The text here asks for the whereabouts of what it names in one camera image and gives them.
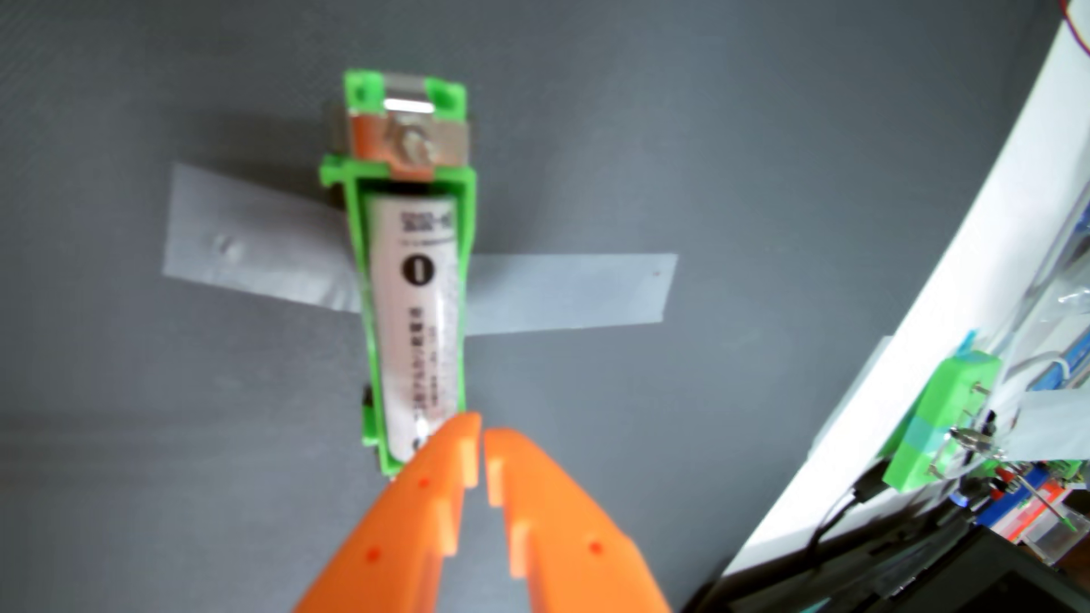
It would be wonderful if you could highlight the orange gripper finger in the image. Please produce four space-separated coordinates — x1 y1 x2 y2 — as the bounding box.
483 427 674 613
294 412 483 613

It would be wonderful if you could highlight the white cylindrical battery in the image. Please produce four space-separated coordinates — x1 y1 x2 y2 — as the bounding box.
365 191 462 466

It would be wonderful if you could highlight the green battery holder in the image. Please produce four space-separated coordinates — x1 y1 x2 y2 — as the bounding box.
319 69 479 478

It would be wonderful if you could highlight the grey tape strip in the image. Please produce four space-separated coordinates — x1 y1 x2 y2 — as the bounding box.
162 162 681 338

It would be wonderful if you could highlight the dark grey mat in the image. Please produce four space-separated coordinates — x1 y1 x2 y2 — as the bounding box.
0 0 1066 613

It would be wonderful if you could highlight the black Dell laptop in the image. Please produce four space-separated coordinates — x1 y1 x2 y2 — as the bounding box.
681 502 1090 613

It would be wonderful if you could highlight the green block with teal band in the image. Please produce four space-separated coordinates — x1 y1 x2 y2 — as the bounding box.
882 350 1004 494

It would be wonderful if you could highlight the small glass light bulb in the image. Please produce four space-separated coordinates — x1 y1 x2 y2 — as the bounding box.
949 426 1008 457

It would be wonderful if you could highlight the black cable with plug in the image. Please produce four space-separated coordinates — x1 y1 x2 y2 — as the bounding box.
804 464 892 556

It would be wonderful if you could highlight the red wire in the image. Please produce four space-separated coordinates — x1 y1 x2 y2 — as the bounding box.
1059 0 1090 59

